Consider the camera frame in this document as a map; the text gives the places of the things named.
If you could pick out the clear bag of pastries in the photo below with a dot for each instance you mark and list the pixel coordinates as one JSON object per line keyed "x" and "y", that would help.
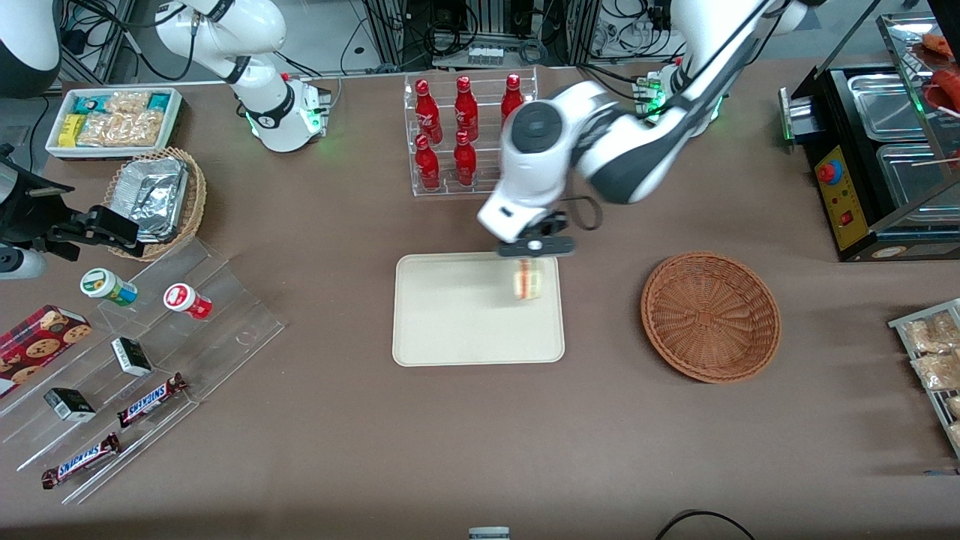
{"x": 937, "y": 371}
{"x": 934, "y": 334}
{"x": 955, "y": 433}
{"x": 955, "y": 406}

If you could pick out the cream rectangular tray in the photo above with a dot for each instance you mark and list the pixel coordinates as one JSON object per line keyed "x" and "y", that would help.
{"x": 457, "y": 315}

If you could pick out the clear acrylic bottle rack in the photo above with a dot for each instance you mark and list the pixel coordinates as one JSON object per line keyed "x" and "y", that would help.
{"x": 450, "y": 189}

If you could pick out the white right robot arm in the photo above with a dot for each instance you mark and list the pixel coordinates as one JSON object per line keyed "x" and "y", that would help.
{"x": 262, "y": 30}

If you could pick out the green lid cup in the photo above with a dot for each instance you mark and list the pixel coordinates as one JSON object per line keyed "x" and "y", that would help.
{"x": 105, "y": 285}

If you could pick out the light wicker basket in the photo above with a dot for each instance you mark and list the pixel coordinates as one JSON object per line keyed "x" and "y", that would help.
{"x": 196, "y": 195}

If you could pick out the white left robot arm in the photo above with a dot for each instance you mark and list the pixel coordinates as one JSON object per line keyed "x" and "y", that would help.
{"x": 637, "y": 150}

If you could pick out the round brown wicker basket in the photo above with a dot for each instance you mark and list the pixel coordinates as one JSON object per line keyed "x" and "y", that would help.
{"x": 709, "y": 319}

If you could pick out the red lid cup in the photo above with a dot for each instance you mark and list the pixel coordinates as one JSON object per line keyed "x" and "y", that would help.
{"x": 185, "y": 300}

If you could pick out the small black carton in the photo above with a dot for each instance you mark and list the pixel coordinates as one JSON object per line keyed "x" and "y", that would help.
{"x": 69, "y": 403}
{"x": 132, "y": 356}

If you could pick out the red cookie box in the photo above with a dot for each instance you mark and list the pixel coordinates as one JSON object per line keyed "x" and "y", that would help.
{"x": 37, "y": 345}

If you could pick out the teal snack pack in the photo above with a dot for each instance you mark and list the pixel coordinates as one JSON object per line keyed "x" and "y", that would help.
{"x": 160, "y": 101}
{"x": 88, "y": 104}

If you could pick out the black food warmer machine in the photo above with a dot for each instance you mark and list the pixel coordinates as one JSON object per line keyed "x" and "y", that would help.
{"x": 847, "y": 202}

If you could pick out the red sausage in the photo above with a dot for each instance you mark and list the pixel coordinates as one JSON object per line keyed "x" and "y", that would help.
{"x": 946, "y": 90}

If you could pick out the clear acrylic stepped display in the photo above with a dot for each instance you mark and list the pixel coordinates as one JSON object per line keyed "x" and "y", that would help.
{"x": 225, "y": 300}

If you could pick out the small clear snack bag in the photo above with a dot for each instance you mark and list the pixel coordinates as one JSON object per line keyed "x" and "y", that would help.
{"x": 127, "y": 103}

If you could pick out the triangle sandwich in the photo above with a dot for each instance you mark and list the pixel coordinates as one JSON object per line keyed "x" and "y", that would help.
{"x": 527, "y": 286}

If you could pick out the red cola bottle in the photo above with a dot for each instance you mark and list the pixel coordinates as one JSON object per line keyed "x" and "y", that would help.
{"x": 466, "y": 109}
{"x": 429, "y": 112}
{"x": 465, "y": 161}
{"x": 512, "y": 97}
{"x": 427, "y": 165}

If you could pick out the aluminium frame rack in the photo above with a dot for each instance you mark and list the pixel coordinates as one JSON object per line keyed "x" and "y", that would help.
{"x": 480, "y": 22}

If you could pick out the yellow snack pack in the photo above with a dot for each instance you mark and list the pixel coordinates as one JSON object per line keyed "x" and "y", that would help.
{"x": 72, "y": 130}

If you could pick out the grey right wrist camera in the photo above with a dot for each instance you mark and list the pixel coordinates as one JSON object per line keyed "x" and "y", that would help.
{"x": 19, "y": 264}

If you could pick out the large clear snack bag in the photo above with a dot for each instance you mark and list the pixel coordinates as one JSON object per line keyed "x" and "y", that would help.
{"x": 124, "y": 129}

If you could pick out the aluminium foil container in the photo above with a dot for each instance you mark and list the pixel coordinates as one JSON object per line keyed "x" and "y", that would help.
{"x": 154, "y": 195}

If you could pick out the white plastic snack bin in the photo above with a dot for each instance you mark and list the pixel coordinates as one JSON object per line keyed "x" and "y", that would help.
{"x": 174, "y": 120}

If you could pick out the white power strip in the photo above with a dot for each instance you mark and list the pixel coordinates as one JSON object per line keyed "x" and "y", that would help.
{"x": 486, "y": 55}

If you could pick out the snickers chocolate bar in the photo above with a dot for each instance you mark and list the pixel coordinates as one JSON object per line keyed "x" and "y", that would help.
{"x": 81, "y": 460}
{"x": 150, "y": 401}

